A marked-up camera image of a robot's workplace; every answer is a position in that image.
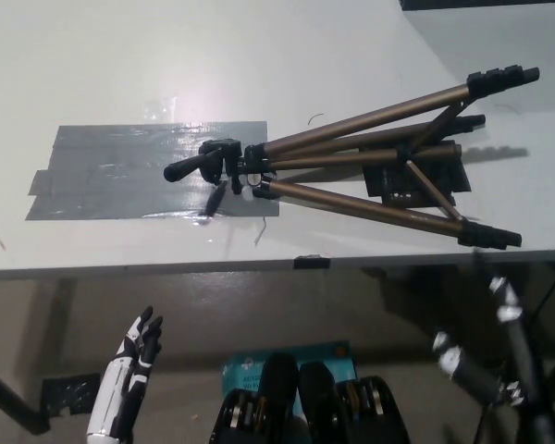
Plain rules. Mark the black diagonal table leg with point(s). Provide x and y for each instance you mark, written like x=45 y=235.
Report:
x=14 y=398

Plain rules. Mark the small black edge tape strip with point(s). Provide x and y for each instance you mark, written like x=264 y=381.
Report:
x=312 y=262

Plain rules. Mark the black floor tape patch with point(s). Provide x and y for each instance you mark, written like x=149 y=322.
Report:
x=69 y=393

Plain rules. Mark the clear tape piece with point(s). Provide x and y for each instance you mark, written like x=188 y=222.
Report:
x=159 y=108

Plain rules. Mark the teal cardboard router box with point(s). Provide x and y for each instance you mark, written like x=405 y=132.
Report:
x=240 y=372

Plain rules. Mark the grey duct tape patch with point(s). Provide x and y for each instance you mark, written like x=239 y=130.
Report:
x=120 y=176

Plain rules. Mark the bronze and black camera tripod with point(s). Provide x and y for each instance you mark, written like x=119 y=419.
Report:
x=351 y=122

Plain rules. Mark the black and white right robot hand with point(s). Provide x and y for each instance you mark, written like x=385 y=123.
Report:
x=474 y=374

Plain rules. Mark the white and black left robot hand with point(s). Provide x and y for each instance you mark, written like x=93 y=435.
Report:
x=113 y=393

